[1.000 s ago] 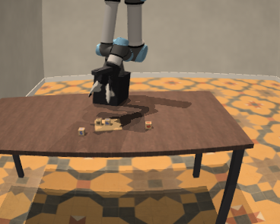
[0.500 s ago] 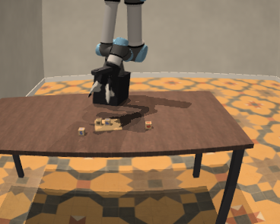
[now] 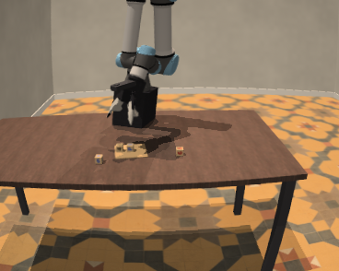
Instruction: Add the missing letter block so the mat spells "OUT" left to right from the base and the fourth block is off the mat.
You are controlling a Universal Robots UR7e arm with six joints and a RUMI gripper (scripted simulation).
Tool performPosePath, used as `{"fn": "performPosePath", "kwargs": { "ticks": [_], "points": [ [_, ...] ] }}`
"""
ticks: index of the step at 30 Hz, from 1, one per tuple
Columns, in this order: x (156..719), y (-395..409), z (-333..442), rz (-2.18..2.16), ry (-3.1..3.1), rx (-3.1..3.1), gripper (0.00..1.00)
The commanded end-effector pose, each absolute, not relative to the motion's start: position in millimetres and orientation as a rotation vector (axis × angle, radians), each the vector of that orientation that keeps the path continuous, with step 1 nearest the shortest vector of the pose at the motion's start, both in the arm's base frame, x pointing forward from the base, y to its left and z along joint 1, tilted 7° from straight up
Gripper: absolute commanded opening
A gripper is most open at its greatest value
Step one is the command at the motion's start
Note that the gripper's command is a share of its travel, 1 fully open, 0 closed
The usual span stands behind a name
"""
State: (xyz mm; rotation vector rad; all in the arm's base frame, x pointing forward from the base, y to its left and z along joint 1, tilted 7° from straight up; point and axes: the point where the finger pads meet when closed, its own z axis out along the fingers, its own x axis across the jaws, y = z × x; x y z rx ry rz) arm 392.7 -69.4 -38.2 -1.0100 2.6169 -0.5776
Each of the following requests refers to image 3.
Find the tan letter block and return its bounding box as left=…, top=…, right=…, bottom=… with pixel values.
left=116, top=143, right=123, bottom=152
left=95, top=155, right=103, bottom=164
left=176, top=147, right=183, bottom=156
left=126, top=143, right=134, bottom=152

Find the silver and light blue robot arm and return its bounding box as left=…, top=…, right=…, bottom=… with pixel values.
left=111, top=0, right=179, bottom=92

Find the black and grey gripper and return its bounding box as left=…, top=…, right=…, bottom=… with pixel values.
left=107, top=76, right=146, bottom=125

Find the tan flat mat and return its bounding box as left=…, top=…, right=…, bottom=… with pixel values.
left=115, top=144, right=147, bottom=159

